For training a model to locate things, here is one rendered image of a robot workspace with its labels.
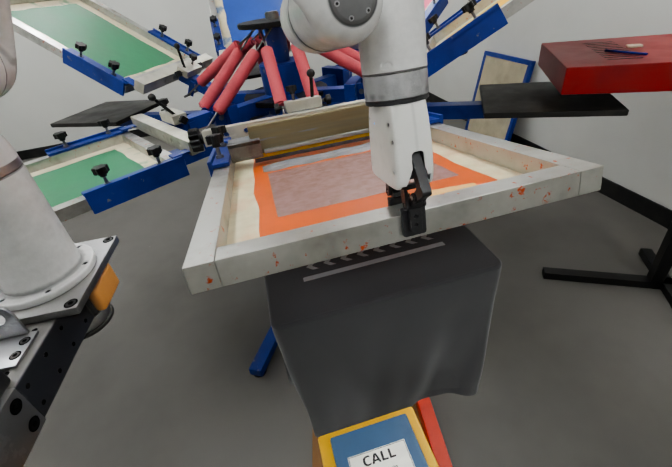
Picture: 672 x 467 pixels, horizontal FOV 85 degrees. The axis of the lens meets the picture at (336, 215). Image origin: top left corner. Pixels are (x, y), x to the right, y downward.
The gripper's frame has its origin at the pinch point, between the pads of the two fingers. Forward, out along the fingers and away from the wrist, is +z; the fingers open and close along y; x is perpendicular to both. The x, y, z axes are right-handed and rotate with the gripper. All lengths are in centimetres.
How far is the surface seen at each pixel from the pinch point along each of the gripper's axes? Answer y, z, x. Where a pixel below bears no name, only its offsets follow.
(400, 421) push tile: 12.5, 21.3, -7.9
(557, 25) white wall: -200, -18, 200
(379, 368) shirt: -13.5, 39.8, -3.6
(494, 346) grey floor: -68, 106, 62
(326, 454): 12.3, 23.1, -17.6
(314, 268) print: -21.7, 17.4, -12.1
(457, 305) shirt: -10.7, 27.0, 13.1
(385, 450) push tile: 15.0, 21.8, -10.9
